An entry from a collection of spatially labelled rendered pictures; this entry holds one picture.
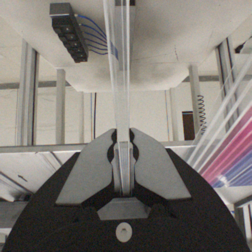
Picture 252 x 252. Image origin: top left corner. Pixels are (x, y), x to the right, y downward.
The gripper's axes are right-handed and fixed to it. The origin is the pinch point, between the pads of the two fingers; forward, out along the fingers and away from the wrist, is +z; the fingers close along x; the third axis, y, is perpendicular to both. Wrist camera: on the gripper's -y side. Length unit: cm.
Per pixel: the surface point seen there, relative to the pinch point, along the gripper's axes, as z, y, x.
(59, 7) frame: 27.9, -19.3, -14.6
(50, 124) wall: 156, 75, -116
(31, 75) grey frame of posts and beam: 34.9, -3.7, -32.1
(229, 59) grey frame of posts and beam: 38, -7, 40
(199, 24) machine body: 34.3, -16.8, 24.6
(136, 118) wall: 159, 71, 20
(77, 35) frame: 31.4, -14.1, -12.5
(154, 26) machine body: 34.7, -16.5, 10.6
